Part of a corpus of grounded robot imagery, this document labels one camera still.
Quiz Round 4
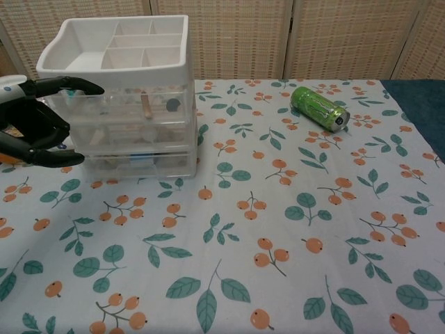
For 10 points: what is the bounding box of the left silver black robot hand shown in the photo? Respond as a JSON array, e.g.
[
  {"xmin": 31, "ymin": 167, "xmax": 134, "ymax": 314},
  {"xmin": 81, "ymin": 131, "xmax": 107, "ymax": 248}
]
[{"xmin": 0, "ymin": 74, "xmax": 105, "ymax": 168}]

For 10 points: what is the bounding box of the clear plastic drawer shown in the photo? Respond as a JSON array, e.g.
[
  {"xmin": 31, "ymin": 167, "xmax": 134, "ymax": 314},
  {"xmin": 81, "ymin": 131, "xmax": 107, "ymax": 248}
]
[
  {"xmin": 44, "ymin": 85, "xmax": 195, "ymax": 125},
  {"xmin": 69, "ymin": 120, "xmax": 196, "ymax": 153},
  {"xmin": 84, "ymin": 148, "xmax": 198, "ymax": 181}
]

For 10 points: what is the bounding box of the wooden stick with red band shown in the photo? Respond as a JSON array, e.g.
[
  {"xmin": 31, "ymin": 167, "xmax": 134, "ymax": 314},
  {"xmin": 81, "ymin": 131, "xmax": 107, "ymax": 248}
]
[{"xmin": 140, "ymin": 90, "xmax": 154, "ymax": 120}]

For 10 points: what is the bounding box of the white drawer organizer with tray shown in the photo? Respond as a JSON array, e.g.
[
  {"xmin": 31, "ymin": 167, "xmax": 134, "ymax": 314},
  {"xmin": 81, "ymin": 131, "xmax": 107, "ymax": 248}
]
[{"xmin": 36, "ymin": 14, "xmax": 198, "ymax": 181}]

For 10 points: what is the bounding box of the floral fruit print tablecloth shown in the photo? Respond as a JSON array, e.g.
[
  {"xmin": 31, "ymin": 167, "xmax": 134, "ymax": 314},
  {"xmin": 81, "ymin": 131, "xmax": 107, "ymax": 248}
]
[{"xmin": 0, "ymin": 79, "xmax": 445, "ymax": 334}]

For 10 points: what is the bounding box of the green energy drink can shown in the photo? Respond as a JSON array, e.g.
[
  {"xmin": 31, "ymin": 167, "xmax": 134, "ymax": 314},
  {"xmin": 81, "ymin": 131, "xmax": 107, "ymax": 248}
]
[{"xmin": 290, "ymin": 86, "xmax": 350, "ymax": 134}]

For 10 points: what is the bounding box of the woven bamboo folding screen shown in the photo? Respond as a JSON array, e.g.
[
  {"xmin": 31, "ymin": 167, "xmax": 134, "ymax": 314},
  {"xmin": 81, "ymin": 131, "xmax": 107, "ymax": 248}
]
[{"xmin": 0, "ymin": 0, "xmax": 445, "ymax": 81}]

